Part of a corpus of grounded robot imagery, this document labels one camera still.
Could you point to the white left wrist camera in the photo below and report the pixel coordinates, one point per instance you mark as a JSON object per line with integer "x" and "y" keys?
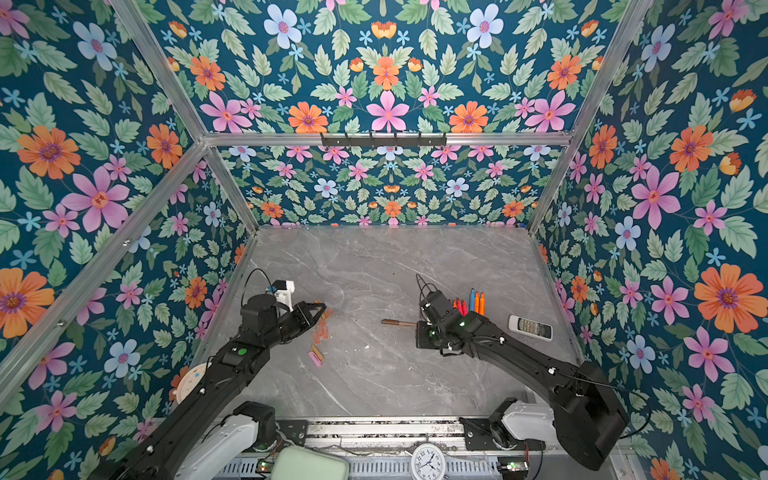
{"x": 283, "y": 291}

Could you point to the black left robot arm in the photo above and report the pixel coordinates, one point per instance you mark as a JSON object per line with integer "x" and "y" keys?
{"x": 265, "y": 323}

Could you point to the beige round alarm clock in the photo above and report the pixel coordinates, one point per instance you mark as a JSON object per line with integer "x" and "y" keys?
{"x": 189, "y": 381}

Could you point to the white remote control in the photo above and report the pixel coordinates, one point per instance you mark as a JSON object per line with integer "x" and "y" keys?
{"x": 531, "y": 328}

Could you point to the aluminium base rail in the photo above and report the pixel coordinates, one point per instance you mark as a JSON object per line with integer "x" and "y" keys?
{"x": 355, "y": 435}

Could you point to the dark brown marker pen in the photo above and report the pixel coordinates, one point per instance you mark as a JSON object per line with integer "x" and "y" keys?
{"x": 398, "y": 323}

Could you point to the black hook rail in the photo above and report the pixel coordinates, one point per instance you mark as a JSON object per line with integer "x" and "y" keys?
{"x": 370, "y": 140}

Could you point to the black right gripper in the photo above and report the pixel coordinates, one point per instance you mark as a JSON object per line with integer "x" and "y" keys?
{"x": 420, "y": 336}

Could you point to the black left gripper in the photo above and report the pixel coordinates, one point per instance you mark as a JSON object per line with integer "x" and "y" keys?
{"x": 301, "y": 310}

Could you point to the pale green box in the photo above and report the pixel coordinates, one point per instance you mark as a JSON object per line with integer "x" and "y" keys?
{"x": 298, "y": 463}

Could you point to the white analog clock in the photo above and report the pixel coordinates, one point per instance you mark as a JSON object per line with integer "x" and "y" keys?
{"x": 428, "y": 462}

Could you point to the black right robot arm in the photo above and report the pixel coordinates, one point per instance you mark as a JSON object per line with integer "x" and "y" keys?
{"x": 581, "y": 412}

